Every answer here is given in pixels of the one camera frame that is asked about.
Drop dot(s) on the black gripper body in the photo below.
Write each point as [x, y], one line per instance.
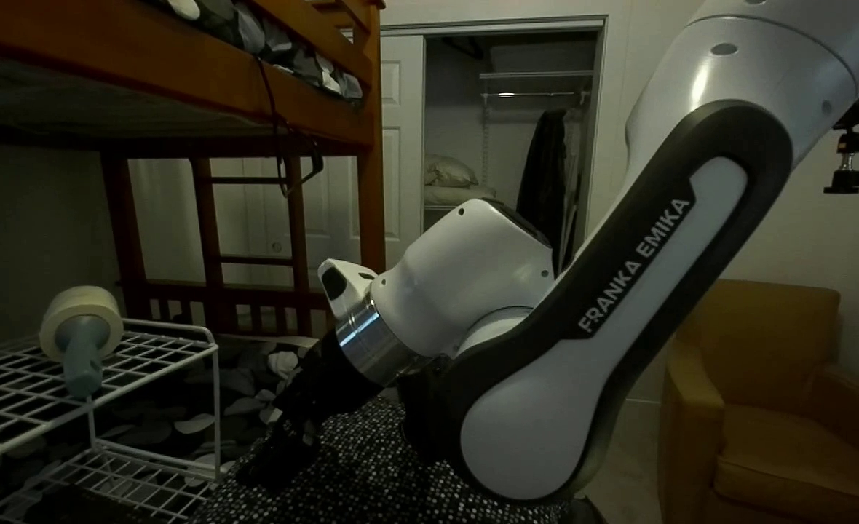
[326, 389]

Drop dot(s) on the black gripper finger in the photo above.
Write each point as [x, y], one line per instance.
[266, 469]
[298, 450]

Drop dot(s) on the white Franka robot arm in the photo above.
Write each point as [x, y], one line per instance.
[546, 427]

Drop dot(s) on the black polka-dot blanket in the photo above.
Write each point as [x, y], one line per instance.
[255, 34]
[255, 374]

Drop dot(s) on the black white-speckled cloth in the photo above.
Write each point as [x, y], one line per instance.
[371, 485]

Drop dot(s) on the white lint roller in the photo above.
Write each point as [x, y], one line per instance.
[78, 323]

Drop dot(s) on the folded white bedding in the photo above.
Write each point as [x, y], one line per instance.
[445, 175]

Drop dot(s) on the white closet door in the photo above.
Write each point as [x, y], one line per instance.
[400, 146]

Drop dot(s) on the dark hanging garment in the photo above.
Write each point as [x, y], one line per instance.
[546, 175]

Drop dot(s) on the white closet shelf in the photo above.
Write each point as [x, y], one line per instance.
[533, 79]

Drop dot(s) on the yellow upholstered armchair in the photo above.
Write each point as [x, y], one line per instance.
[777, 456]

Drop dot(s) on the wooden bunk bed frame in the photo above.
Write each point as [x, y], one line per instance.
[154, 83]

